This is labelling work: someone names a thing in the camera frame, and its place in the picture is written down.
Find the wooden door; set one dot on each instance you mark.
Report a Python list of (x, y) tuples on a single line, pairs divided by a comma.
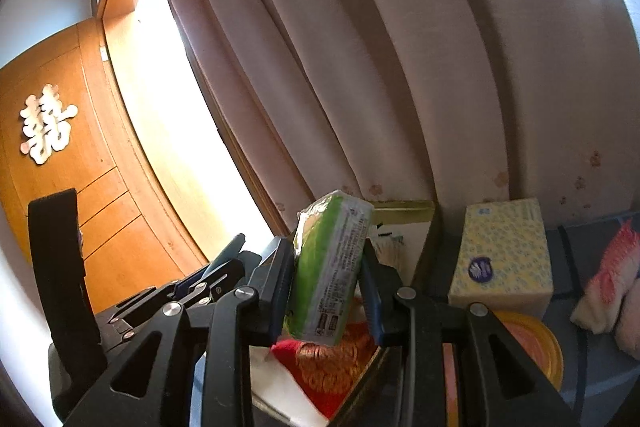
[(60, 72)]

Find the white plastic packet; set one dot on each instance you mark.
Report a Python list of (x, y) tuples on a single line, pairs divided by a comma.
[(270, 387)]

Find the white paper door decoration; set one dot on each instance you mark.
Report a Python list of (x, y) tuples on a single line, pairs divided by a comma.
[(45, 127)]

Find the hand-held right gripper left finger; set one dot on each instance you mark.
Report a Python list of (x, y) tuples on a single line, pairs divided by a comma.
[(272, 292)]

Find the pink white towel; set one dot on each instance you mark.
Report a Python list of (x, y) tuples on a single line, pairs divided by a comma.
[(615, 277)]

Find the orange yellow plate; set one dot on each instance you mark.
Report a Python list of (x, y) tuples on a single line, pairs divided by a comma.
[(530, 347)]

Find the green tissue pack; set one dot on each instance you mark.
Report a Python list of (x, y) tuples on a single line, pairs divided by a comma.
[(325, 267)]

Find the red gold embroidered pouch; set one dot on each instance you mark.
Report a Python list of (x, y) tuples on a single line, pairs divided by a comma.
[(320, 367)]

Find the yellow patterned tissue box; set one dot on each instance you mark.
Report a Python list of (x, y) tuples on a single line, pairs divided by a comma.
[(500, 247)]

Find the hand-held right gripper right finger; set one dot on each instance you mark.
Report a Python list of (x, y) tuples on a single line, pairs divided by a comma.
[(375, 302)]

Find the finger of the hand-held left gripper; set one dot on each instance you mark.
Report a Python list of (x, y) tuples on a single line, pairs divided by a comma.
[(220, 262), (250, 264)]

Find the pink floral curtain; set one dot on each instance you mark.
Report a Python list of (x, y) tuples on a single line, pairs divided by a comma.
[(400, 57)]

